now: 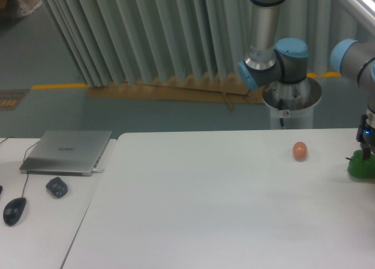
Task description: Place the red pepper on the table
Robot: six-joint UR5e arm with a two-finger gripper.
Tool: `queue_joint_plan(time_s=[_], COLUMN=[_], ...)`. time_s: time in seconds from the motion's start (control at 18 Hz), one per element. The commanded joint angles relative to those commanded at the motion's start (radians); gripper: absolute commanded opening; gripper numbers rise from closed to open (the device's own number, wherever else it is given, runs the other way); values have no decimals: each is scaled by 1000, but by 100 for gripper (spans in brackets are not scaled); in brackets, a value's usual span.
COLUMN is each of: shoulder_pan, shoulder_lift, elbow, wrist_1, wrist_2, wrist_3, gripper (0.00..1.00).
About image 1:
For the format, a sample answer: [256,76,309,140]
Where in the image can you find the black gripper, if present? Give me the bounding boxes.
[356,114,374,160]

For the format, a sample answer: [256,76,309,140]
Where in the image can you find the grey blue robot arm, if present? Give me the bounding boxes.
[238,0,374,160]

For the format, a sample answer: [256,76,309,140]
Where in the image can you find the green pepper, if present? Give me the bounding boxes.
[347,149,374,181]

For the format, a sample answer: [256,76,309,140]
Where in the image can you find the brown egg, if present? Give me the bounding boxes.
[292,141,308,161]

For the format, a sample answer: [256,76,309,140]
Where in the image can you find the flat brown cardboard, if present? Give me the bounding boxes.
[86,73,264,110]

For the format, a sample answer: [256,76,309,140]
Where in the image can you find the white usb plug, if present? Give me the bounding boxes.
[92,169,105,174]

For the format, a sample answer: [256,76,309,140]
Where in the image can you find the silver closed laptop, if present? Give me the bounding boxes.
[19,130,112,176]

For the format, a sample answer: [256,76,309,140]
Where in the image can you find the small black controller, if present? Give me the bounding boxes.
[46,177,69,199]

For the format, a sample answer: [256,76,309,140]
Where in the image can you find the black computer mouse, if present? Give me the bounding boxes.
[3,197,27,226]

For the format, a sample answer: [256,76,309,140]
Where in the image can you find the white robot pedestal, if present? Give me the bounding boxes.
[262,77,322,130]

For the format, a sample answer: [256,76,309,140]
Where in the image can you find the black mouse cable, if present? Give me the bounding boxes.
[0,137,42,199]

